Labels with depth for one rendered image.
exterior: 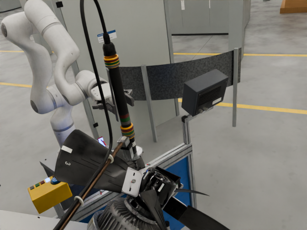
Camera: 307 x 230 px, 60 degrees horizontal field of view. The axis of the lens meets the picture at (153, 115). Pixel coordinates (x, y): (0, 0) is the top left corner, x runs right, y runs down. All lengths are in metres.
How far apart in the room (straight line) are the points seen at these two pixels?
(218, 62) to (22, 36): 2.03
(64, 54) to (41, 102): 0.42
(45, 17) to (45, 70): 0.32
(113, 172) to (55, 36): 0.55
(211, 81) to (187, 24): 5.65
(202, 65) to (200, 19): 4.31
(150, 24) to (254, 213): 2.10
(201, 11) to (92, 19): 4.60
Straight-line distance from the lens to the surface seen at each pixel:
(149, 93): 2.84
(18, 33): 1.30
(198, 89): 1.49
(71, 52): 1.07
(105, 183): 0.88
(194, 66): 2.77
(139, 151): 0.95
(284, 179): 2.76
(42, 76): 1.39
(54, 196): 1.32
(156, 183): 0.91
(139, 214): 0.93
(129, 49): 2.92
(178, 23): 7.25
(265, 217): 2.43
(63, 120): 1.50
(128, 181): 0.92
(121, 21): 2.83
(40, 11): 1.16
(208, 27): 7.04
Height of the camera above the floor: 1.90
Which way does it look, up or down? 31 degrees down
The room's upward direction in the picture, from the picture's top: 9 degrees counter-clockwise
